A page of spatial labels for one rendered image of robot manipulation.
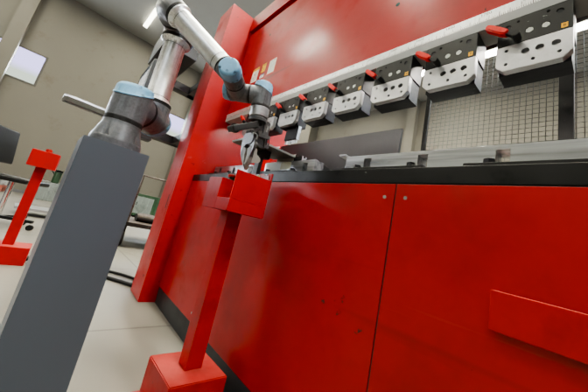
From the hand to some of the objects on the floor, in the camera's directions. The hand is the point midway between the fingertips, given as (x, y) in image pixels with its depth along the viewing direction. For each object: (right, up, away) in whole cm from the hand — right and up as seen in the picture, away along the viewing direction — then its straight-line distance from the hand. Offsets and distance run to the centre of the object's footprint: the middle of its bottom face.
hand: (244, 166), depth 103 cm
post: (+111, -111, -12) cm, 157 cm away
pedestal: (-184, -64, +84) cm, 212 cm away
